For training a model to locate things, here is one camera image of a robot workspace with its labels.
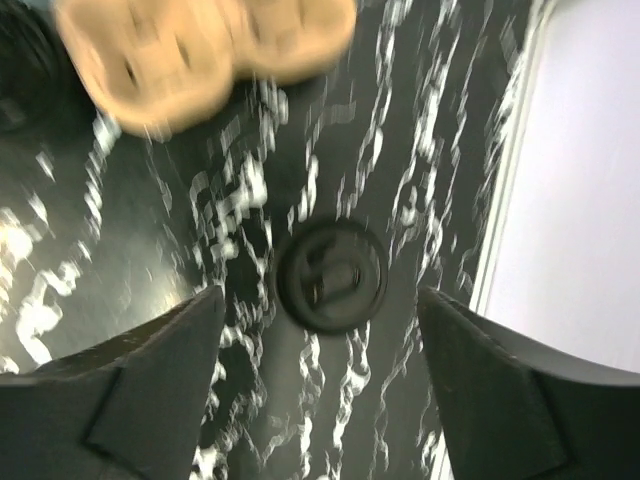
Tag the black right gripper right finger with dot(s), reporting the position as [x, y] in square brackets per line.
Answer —
[514, 408]

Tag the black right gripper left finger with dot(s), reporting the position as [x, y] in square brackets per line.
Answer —
[128, 408]

